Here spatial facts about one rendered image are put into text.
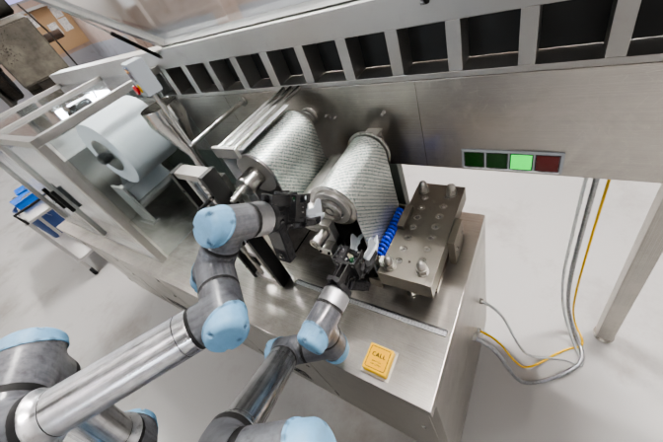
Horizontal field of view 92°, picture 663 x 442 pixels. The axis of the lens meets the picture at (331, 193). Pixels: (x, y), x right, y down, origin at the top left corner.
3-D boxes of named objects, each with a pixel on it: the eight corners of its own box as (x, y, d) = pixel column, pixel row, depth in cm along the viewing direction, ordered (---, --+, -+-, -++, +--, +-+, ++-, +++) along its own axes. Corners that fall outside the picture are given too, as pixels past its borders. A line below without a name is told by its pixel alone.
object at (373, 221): (371, 258, 101) (356, 219, 89) (398, 205, 114) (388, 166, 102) (373, 258, 100) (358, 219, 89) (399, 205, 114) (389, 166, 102)
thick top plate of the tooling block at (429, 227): (381, 283, 99) (377, 271, 95) (421, 193, 121) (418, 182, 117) (433, 298, 90) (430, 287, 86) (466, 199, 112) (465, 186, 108)
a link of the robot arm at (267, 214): (261, 241, 65) (235, 234, 69) (277, 237, 69) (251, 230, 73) (263, 204, 64) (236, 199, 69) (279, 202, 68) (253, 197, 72)
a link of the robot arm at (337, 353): (313, 341, 93) (299, 324, 86) (350, 334, 91) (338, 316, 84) (313, 370, 87) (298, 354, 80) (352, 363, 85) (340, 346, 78)
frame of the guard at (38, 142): (65, 222, 214) (-43, 136, 171) (133, 168, 246) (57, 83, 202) (160, 265, 149) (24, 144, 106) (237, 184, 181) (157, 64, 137)
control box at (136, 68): (138, 98, 99) (114, 66, 93) (157, 87, 102) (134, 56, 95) (144, 100, 94) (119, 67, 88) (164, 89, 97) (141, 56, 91)
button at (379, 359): (363, 369, 89) (361, 365, 87) (373, 344, 93) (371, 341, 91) (386, 380, 85) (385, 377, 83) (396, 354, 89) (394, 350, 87)
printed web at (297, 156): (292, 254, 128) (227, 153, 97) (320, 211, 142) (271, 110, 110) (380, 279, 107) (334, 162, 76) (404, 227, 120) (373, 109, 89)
